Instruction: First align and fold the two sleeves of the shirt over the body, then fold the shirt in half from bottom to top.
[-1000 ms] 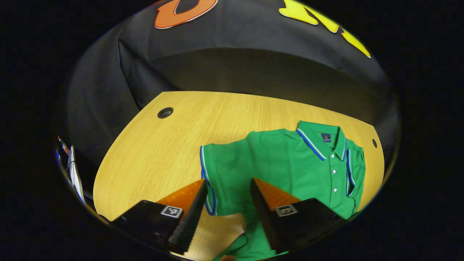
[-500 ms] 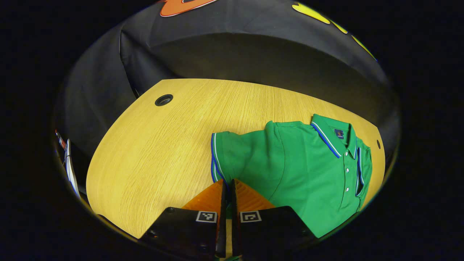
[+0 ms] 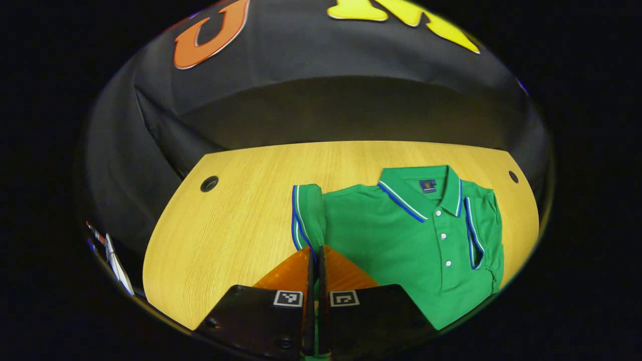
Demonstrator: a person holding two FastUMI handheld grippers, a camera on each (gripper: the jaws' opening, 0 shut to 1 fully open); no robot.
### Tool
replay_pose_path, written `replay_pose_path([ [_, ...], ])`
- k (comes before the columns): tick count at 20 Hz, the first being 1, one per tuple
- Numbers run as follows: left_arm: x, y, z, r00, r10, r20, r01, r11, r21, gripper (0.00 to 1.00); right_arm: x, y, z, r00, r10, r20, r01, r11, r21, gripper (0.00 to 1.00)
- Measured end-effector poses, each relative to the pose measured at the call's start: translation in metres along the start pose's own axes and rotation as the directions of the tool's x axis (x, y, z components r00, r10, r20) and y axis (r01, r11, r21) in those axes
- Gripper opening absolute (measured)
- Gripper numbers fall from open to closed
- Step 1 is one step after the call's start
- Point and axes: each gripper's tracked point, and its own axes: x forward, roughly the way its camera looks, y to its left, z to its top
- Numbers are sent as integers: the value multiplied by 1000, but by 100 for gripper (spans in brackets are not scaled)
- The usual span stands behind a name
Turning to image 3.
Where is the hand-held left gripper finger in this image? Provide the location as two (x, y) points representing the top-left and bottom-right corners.
(193, 246), (315, 359)
(317, 245), (437, 357)

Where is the green polo T-shirt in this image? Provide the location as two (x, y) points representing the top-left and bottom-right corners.
(291, 164), (505, 331)

